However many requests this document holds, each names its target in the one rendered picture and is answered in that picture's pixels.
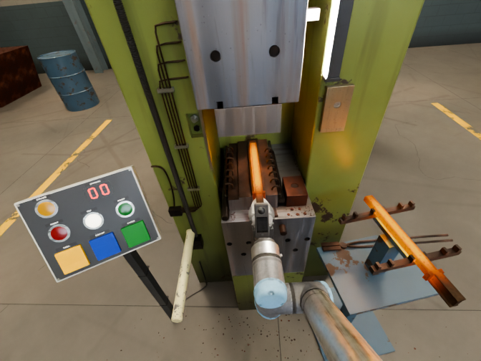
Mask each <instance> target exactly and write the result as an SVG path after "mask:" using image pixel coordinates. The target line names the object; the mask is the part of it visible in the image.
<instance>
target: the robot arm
mask: <svg viewBox="0 0 481 361"><path fill-rule="evenodd" d="M263 201H264V203H256V198H255V199H254V201H253V202H252V204H251V207H250V209H249V212H248V218H249V222H250V223H252V224H251V226H252V227H253V240H254V241H255V242H254V245H253V246H252V247H251V257H252V265H253V285H254V290H253V295H254V298H255V299H254V302H255V306H256V309H257V311H258V313H259V314H260V315H261V316H262V317H264V318H266V319H275V318H277V317H279V316H280V315H281V314H305V316H306V318H307V320H308V322H309V324H310V325H311V328H312V330H313V331H314V334H315V335H316V338H317V340H318V341H319V343H320V345H321V347H322V349H323V351H324V353H325V355H326V357H327V359H328V361H383V360H382V359H381V358H380V357H379V356H378V354H377V353H375V351H374V350H373V349H372V348H371V346H370V345H369V344H368V343H367V341H366V340H365V339H364V338H363V337H362V336H361V335H360V334H359V332H358V331H357V330H356V329H355V327H354V326H353V325H352V324H351V323H350V321H349V320H348V319H347V318H346V317H345V316H344V315H343V313H342V312H341V311H340V310H339V308H338V307H337V306H336V305H335V304H334V298H333V295H332V292H331V289H330V288H329V286H328V284H327V283H326V282H324V281H317V280H316V281H304V282H291V283H285V279H284V275H283V267H282V262H281V257H282V254H280V251H279V247H278V244H276V242H275V241H274V240H273V225H274V222H273V221H275V213H274V210H273V208H272V207H271V205H270V204H269V203H268V201H267V200H266V199H265V198H263ZM254 237H255V238H256V239H255V238H254Z"/></svg>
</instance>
